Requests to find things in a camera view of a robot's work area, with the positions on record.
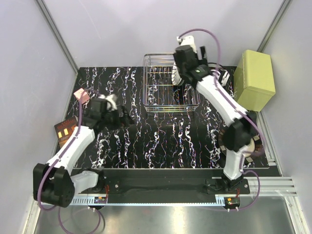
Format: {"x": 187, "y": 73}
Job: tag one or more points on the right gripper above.
{"x": 201, "y": 62}

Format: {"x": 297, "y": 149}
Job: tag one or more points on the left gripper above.
{"x": 119, "y": 117}

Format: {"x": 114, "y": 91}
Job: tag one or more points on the white blue striped plate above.
{"x": 175, "y": 77}

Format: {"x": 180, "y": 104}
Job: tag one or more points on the beige brown rimmed plate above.
{"x": 255, "y": 147}

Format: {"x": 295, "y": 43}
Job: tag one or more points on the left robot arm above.
{"x": 53, "y": 182}

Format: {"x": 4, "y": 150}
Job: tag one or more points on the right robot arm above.
{"x": 239, "y": 123}

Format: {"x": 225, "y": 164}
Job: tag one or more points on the white black headphones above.
{"x": 221, "y": 73}

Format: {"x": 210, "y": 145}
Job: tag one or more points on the pink cube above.
{"x": 81, "y": 95}

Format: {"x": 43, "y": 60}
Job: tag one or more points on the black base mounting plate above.
{"x": 165, "y": 186}

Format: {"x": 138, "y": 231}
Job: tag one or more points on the yellow-green box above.
{"x": 253, "y": 80}

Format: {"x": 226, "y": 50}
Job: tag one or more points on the dark book with house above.
{"x": 64, "y": 129}

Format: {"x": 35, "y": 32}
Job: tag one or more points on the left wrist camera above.
{"x": 111, "y": 101}

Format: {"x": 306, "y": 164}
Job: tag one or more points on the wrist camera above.
{"x": 188, "y": 40}
{"x": 111, "y": 101}

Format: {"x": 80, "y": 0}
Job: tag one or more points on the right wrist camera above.
{"x": 188, "y": 40}

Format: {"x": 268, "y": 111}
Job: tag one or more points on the metal wire dish rack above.
{"x": 159, "y": 93}

